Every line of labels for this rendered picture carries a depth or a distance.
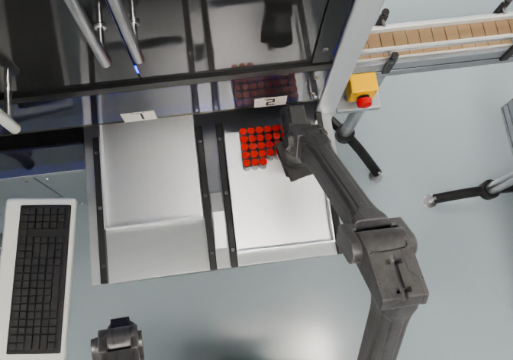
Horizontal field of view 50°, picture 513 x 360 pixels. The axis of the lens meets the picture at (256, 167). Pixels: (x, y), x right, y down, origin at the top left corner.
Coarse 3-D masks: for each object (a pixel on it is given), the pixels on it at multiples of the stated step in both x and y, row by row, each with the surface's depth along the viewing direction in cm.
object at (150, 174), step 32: (128, 128) 155; (160, 128) 155; (192, 128) 152; (128, 160) 153; (160, 160) 153; (192, 160) 153; (128, 192) 150; (160, 192) 151; (192, 192) 151; (128, 224) 145
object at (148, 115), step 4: (136, 112) 139; (140, 112) 139; (144, 112) 139; (148, 112) 140; (152, 112) 140; (124, 116) 140; (128, 116) 140; (132, 116) 141; (136, 116) 141; (140, 116) 141; (144, 116) 142; (148, 116) 142; (152, 116) 142; (124, 120) 142; (128, 120) 143; (132, 120) 143; (136, 120) 144; (140, 120) 144; (144, 120) 144
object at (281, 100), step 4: (280, 96) 141; (284, 96) 141; (256, 100) 141; (260, 100) 141; (264, 100) 142; (272, 100) 142; (276, 100) 143; (280, 100) 143; (284, 100) 143; (256, 104) 144; (260, 104) 144; (264, 104) 145; (272, 104) 146; (276, 104) 146; (280, 104) 146
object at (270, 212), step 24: (240, 168) 153; (240, 192) 151; (264, 192) 151; (288, 192) 151; (312, 192) 152; (240, 216) 149; (264, 216) 150; (288, 216) 150; (312, 216) 150; (240, 240) 148; (264, 240) 148; (288, 240) 148; (312, 240) 148
